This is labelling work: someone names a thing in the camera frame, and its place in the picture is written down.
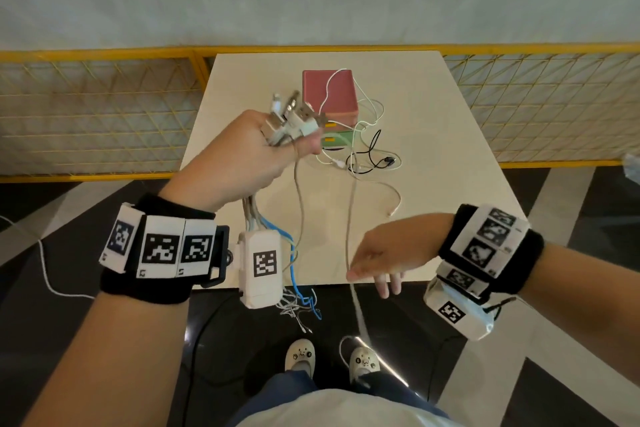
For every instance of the pink and green drawer box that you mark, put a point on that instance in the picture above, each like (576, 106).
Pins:
(340, 91)

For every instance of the person's right hand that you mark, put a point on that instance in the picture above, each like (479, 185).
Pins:
(400, 241)

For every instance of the person's right forearm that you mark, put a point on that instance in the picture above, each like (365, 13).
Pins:
(590, 296)

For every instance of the white shoe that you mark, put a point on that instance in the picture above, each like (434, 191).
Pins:
(300, 354)
(364, 361)

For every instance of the person's white shirt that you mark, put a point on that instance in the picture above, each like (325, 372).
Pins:
(340, 411)

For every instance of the person's left forearm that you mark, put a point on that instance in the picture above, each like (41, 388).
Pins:
(115, 361)

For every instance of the person's blue trousers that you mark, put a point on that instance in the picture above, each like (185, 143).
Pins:
(285, 386)

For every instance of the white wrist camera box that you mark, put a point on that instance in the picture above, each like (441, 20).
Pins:
(262, 286)
(455, 316)

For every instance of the yellow mesh fence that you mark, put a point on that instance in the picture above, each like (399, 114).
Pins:
(100, 55)

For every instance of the person's left hand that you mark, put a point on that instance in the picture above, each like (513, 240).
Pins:
(235, 166)

